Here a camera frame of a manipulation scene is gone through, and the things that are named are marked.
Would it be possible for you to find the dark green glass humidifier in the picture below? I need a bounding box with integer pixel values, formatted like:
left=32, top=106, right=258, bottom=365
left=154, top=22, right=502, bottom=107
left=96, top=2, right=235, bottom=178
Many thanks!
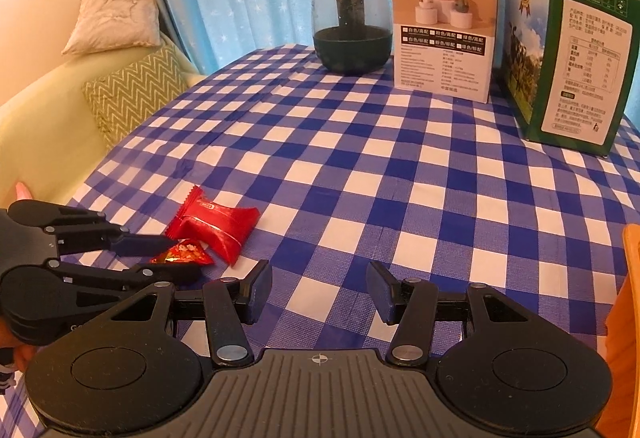
left=312, top=0, right=393, bottom=73

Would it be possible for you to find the beige pillow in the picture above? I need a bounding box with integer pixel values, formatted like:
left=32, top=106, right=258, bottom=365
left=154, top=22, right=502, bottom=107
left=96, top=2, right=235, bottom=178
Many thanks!
left=61, top=0, right=162, bottom=56

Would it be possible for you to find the orange plastic container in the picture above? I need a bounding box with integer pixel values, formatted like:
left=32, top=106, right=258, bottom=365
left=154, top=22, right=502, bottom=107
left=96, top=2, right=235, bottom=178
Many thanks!
left=604, top=223, right=640, bottom=369

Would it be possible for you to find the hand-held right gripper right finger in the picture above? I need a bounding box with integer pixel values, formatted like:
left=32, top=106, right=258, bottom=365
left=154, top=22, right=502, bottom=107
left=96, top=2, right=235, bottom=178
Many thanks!
left=366, top=261, right=536, bottom=366

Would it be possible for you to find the person's printed clothing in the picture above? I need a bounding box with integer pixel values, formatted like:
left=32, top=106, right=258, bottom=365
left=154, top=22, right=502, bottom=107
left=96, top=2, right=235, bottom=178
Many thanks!
left=0, top=358, right=21, bottom=399

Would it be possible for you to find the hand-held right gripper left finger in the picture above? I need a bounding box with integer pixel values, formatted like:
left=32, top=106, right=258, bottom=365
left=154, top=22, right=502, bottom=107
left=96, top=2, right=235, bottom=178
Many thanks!
left=107, top=259, right=273, bottom=369

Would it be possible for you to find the blue white checkered tablecloth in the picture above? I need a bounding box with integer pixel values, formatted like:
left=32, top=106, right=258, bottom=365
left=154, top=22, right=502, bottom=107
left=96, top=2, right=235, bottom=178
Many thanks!
left=0, top=43, right=640, bottom=438

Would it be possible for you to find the white humidifier box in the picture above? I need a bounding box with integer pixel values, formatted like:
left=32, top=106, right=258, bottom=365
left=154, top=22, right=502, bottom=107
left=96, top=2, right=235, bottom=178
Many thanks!
left=390, top=0, right=500, bottom=104

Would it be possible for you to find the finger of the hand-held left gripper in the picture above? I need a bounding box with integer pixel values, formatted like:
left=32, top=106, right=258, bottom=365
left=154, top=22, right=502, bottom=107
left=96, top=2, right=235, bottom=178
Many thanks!
left=45, top=208, right=179, bottom=256
left=45, top=258, right=202, bottom=314

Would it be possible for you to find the plain red pillow snack packet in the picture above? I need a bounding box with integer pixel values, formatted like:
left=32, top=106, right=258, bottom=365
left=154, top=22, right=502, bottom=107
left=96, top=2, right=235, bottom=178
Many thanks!
left=165, top=185, right=259, bottom=266

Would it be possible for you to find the green zigzag pillow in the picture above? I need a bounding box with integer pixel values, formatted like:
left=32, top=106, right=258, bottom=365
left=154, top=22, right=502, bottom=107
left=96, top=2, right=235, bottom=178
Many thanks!
left=82, top=41, right=191, bottom=151

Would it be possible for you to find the small red gold snack packet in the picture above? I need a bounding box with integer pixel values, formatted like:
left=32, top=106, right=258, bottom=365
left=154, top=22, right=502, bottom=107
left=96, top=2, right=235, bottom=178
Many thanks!
left=150, top=241, right=215, bottom=266

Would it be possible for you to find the light green sofa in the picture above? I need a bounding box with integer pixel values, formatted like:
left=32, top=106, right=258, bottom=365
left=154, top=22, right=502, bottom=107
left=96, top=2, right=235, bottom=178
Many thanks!
left=0, top=31, right=206, bottom=211

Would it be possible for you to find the green printed carton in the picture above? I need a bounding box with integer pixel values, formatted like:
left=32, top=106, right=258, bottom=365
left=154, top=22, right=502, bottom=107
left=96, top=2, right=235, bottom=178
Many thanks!
left=500, top=0, right=640, bottom=156

